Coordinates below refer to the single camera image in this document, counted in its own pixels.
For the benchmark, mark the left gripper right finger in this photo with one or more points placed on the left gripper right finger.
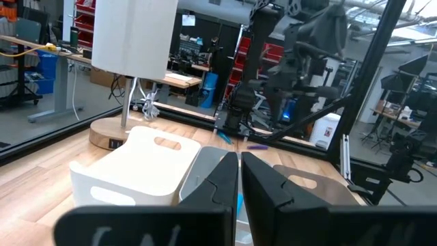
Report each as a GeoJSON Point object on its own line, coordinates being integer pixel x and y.
{"type": "Point", "coordinates": [307, 225]}

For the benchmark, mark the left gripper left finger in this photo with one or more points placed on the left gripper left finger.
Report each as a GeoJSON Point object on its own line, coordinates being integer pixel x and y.
{"type": "Point", "coordinates": [191, 225]}

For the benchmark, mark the purple marker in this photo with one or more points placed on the purple marker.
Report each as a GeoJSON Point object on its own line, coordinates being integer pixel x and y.
{"type": "Point", "coordinates": [257, 147]}

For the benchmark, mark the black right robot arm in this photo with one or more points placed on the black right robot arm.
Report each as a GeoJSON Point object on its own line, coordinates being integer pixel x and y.
{"type": "Point", "coordinates": [259, 51]}

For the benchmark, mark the dark translucent plastic bin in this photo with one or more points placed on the dark translucent plastic bin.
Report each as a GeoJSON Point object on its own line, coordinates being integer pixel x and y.
{"type": "Point", "coordinates": [327, 194]}

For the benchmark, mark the grey plastic bin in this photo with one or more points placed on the grey plastic bin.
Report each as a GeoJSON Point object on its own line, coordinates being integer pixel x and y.
{"type": "Point", "coordinates": [201, 171]}

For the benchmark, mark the white plastic bin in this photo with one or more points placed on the white plastic bin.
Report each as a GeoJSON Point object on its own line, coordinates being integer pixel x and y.
{"type": "Point", "coordinates": [143, 171]}

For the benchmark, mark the silver aluminium bar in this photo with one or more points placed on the silver aluminium bar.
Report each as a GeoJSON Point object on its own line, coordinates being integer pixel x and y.
{"type": "Point", "coordinates": [345, 157]}

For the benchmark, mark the white trash can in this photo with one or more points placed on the white trash can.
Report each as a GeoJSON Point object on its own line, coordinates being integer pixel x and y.
{"type": "Point", "coordinates": [324, 130]}

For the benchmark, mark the blue lit device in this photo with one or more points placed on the blue lit device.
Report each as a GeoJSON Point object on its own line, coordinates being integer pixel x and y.
{"type": "Point", "coordinates": [289, 112]}

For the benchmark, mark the blue barrel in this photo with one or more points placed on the blue barrel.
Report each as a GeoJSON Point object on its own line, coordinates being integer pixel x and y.
{"type": "Point", "coordinates": [210, 89]}

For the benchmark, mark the cluttered wooden desk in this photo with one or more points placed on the cluttered wooden desk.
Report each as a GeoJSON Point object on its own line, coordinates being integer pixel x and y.
{"type": "Point", "coordinates": [403, 119]}

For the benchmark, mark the wooden workbench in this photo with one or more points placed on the wooden workbench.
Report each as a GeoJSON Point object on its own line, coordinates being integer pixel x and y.
{"type": "Point", "coordinates": [177, 80]}

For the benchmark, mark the cardboard box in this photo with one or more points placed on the cardboard box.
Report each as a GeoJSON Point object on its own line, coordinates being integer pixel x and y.
{"type": "Point", "coordinates": [100, 77]}

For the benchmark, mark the red bin rack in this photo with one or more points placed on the red bin rack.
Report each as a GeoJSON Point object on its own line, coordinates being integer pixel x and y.
{"type": "Point", "coordinates": [276, 51]}

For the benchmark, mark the wooden desk with grey legs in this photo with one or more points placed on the wooden desk with grey legs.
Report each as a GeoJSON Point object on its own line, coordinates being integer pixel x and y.
{"type": "Point", "coordinates": [61, 85]}

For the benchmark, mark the black studio softbox lights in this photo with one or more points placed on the black studio softbox lights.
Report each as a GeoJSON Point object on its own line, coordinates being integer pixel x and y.
{"type": "Point", "coordinates": [413, 65]}

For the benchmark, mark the white shade table lamp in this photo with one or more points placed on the white shade table lamp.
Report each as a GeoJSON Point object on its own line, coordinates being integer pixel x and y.
{"type": "Point", "coordinates": [133, 34]}

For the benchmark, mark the white paper sheet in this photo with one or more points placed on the white paper sheet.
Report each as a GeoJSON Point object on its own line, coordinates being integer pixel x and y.
{"type": "Point", "coordinates": [188, 20]}

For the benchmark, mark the blue storage bins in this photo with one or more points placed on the blue storage bins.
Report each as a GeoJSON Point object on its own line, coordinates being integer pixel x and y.
{"type": "Point", "coordinates": [46, 68]}

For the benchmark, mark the black shelf cart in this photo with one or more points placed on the black shelf cart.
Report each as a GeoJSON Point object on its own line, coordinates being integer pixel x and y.
{"type": "Point", "coordinates": [20, 85]}

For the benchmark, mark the dark green bottle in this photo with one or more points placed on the dark green bottle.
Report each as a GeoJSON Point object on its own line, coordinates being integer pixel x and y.
{"type": "Point", "coordinates": [74, 37]}

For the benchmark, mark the red bin shelf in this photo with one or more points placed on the red bin shelf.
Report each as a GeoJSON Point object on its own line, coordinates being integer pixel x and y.
{"type": "Point", "coordinates": [85, 20]}

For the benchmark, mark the black mounting bracket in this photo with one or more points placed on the black mounting bracket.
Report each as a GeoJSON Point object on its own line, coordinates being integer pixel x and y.
{"type": "Point", "coordinates": [372, 186]}

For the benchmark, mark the black aluminium table frame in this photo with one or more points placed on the black aluminium table frame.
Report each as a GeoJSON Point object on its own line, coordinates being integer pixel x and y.
{"type": "Point", "coordinates": [382, 41]}

